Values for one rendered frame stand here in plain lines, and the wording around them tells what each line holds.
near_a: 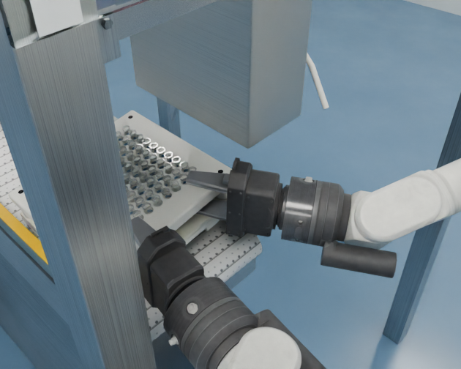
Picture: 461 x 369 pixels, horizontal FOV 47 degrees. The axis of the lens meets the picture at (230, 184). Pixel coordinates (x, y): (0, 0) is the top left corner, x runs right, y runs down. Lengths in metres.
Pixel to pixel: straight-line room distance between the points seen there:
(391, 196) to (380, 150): 1.95
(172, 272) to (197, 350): 0.09
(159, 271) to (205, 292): 0.06
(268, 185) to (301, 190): 0.04
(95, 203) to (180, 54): 0.30
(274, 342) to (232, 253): 0.28
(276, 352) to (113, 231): 0.21
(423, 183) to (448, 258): 1.51
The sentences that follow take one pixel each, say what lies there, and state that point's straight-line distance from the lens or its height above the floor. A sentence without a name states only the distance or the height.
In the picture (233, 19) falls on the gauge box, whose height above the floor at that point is 1.31.
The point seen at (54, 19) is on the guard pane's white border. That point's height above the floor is 1.42.
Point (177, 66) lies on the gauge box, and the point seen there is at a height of 1.22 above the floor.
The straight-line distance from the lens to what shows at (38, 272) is 0.87.
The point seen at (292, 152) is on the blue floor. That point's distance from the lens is 2.55.
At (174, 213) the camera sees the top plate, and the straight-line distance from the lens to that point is 0.74.
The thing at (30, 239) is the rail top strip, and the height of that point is 0.98.
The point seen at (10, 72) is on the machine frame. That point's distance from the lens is 0.36.
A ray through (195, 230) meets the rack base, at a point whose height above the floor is 0.99.
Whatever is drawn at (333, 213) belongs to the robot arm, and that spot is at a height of 1.07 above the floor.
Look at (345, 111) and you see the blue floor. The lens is 2.88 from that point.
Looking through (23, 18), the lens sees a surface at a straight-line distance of 0.33.
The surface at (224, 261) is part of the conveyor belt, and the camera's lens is 0.81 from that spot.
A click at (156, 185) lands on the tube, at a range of 0.78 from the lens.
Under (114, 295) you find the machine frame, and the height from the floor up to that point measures 1.15.
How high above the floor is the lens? 1.55
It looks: 41 degrees down
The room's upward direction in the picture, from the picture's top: straight up
